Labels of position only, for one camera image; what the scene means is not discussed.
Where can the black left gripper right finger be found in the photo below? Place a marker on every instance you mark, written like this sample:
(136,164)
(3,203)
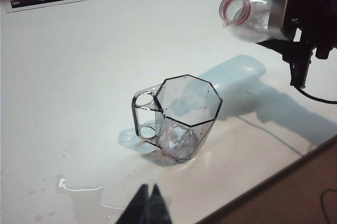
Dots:
(158,208)

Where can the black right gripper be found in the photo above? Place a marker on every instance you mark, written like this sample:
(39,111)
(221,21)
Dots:
(313,10)

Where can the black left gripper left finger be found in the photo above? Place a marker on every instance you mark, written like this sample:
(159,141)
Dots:
(137,208)

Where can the clear water bottle red label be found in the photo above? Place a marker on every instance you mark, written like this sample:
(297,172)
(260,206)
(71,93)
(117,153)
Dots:
(252,21)

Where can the spilled water puddle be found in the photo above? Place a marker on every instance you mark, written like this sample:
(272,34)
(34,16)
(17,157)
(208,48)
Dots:
(87,203)

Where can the transparent grey faceted mug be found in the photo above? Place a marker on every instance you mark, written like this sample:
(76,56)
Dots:
(184,134)

